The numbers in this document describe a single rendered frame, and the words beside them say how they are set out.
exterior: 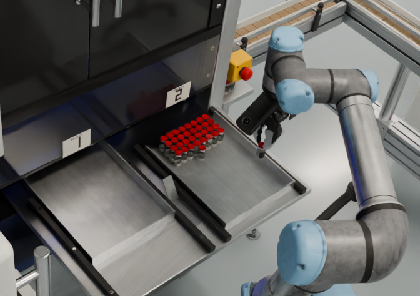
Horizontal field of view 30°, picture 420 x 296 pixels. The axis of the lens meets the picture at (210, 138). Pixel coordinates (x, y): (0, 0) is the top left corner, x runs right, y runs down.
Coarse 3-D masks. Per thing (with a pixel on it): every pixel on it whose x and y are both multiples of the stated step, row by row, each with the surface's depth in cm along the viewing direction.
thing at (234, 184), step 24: (216, 120) 233; (240, 144) 228; (168, 168) 214; (192, 168) 219; (216, 168) 221; (240, 168) 222; (264, 168) 223; (192, 192) 209; (216, 192) 214; (240, 192) 215; (264, 192) 216; (216, 216) 205; (240, 216) 206
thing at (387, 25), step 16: (352, 0) 280; (368, 0) 275; (384, 0) 278; (352, 16) 280; (368, 16) 274; (384, 16) 276; (400, 16) 277; (368, 32) 278; (384, 32) 272; (400, 32) 270; (416, 32) 264; (384, 48) 275; (400, 48) 269; (416, 48) 264; (416, 64) 267
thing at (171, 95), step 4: (184, 84) 219; (188, 84) 220; (176, 88) 217; (180, 88) 218; (184, 88) 220; (188, 88) 221; (168, 92) 216; (172, 92) 217; (176, 92) 218; (184, 92) 221; (188, 92) 222; (168, 96) 217; (172, 96) 218; (180, 96) 221; (184, 96) 222; (188, 96) 224; (168, 100) 218; (172, 100) 219; (180, 100) 222; (168, 104) 219; (172, 104) 221
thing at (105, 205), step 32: (64, 160) 215; (96, 160) 217; (32, 192) 203; (64, 192) 207; (96, 192) 209; (128, 192) 210; (64, 224) 196; (96, 224) 201; (128, 224) 203; (160, 224) 203; (96, 256) 190
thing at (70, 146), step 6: (84, 132) 201; (90, 132) 203; (72, 138) 199; (78, 138) 201; (84, 138) 202; (90, 138) 204; (66, 144) 199; (72, 144) 201; (78, 144) 202; (84, 144) 204; (66, 150) 200; (72, 150) 202; (66, 156) 202
